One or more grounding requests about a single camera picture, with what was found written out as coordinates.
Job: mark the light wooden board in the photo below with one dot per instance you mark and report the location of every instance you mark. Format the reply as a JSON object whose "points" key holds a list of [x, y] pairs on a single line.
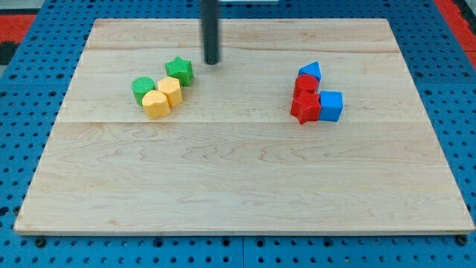
{"points": [[231, 159]]}

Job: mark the red star block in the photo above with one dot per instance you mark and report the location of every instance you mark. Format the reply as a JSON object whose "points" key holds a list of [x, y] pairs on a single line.
{"points": [[306, 107]]}

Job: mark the yellow hexagon block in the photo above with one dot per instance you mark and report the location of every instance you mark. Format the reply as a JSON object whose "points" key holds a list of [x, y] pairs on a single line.
{"points": [[171, 87]]}

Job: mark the red cylinder block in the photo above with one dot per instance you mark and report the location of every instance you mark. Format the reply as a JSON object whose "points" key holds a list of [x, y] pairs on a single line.
{"points": [[305, 83]]}

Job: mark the green star block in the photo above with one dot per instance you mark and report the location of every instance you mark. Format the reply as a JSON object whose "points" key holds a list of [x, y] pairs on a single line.
{"points": [[180, 69]]}

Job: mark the yellow heart block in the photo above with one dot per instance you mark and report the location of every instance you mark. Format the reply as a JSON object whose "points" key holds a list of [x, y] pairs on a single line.
{"points": [[155, 104]]}

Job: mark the blue cube block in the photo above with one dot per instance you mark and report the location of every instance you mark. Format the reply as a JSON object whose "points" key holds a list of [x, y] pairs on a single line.
{"points": [[331, 105]]}

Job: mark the blue triangle block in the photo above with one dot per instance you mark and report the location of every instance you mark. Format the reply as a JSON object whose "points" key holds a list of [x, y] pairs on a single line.
{"points": [[313, 69]]}

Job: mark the green cylinder block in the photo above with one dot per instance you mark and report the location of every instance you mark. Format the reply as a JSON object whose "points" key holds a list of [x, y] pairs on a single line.
{"points": [[140, 86]]}

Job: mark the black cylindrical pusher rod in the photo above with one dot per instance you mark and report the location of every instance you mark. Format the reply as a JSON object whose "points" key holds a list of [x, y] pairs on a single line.
{"points": [[210, 31]]}

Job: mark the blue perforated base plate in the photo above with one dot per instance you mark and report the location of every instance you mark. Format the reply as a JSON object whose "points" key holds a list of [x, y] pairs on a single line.
{"points": [[36, 79]]}

